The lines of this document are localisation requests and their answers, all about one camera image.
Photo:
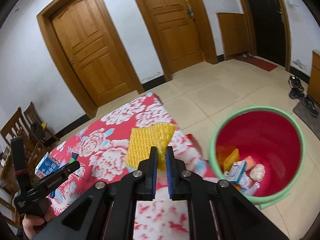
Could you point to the orange patterned cloth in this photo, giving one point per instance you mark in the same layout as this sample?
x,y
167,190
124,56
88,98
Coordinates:
x,y
221,155

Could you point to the wooden chair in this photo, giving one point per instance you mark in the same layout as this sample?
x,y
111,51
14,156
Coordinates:
x,y
15,127
32,115

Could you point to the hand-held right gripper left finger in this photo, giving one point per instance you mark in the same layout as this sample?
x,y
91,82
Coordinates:
x,y
154,177

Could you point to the red floral tablecloth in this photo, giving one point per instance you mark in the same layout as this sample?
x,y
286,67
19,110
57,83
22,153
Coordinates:
x,y
112,155

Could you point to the blue white milk carton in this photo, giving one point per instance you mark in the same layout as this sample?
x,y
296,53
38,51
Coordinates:
x,y
46,167

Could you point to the black entrance door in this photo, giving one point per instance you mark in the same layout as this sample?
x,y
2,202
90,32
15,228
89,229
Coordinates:
x,y
267,25

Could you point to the wooden cabinet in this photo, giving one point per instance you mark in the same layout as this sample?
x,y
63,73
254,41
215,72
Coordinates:
x,y
315,75

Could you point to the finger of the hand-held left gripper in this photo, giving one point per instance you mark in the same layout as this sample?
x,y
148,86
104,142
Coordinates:
x,y
71,168

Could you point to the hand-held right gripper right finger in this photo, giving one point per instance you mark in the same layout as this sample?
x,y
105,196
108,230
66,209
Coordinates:
x,y
169,177

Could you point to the black yellow bag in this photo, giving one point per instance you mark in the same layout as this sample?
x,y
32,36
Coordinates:
x,y
37,130

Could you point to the red door mat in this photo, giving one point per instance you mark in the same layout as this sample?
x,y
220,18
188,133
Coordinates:
x,y
262,64

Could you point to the blue white small box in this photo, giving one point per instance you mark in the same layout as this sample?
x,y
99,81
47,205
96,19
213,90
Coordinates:
x,y
237,171

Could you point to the white plastic packaging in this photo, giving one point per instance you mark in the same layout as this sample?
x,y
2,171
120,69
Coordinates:
x,y
247,183

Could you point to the wooden wall panel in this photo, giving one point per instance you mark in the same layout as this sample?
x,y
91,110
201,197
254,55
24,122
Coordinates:
x,y
232,35

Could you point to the white paper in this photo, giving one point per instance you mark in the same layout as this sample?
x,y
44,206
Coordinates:
x,y
257,173

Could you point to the yellow foam net sleeve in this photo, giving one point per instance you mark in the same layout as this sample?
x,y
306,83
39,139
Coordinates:
x,y
147,140

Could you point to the grey floor mat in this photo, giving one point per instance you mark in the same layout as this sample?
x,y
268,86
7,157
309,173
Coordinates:
x,y
303,120

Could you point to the white light switch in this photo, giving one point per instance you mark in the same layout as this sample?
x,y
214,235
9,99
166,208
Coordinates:
x,y
293,2

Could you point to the black sneaker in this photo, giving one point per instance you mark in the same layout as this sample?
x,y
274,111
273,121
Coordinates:
x,y
296,82
310,106
297,94

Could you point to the arched panel wooden door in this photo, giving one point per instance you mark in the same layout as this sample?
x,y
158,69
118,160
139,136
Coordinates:
x,y
87,50

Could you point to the orange cardboard box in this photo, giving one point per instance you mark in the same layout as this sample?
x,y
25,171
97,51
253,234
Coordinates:
x,y
250,162

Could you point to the person's left hand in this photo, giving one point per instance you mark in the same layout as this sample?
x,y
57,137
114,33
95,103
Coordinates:
x,y
31,223

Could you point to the green basin with red inside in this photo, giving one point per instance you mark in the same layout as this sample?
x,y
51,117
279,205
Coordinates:
x,y
270,140

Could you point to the red plastic object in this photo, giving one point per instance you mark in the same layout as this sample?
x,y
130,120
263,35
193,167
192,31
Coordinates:
x,y
190,136

